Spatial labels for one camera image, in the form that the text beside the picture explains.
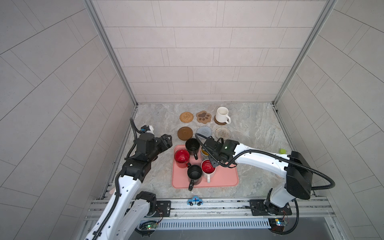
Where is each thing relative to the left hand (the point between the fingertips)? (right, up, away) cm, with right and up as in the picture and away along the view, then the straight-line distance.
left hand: (170, 136), depth 75 cm
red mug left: (+4, -15, +12) cm, 20 cm away
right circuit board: (+51, -40, -7) cm, 65 cm away
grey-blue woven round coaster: (+19, 0, +25) cm, 31 cm away
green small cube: (+66, -11, +16) cm, 69 cm away
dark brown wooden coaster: (+5, -2, +25) cm, 26 cm away
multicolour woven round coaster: (+30, -1, +25) cm, 39 cm away
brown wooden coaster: (+28, +5, +30) cm, 42 cm away
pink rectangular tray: (+28, -22, +5) cm, 36 cm away
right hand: (+23, -15, +6) cm, 28 cm away
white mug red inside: (+19, -18, +2) cm, 26 cm away
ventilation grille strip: (+39, -39, -7) cm, 56 cm away
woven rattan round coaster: (+5, +9, +34) cm, 35 cm away
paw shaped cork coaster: (+18, +9, +34) cm, 39 cm away
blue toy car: (+13, -31, -2) cm, 34 cm away
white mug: (+30, +10, +25) cm, 40 cm away
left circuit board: (-6, -38, -10) cm, 40 cm away
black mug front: (+12, -22, +6) cm, 26 cm away
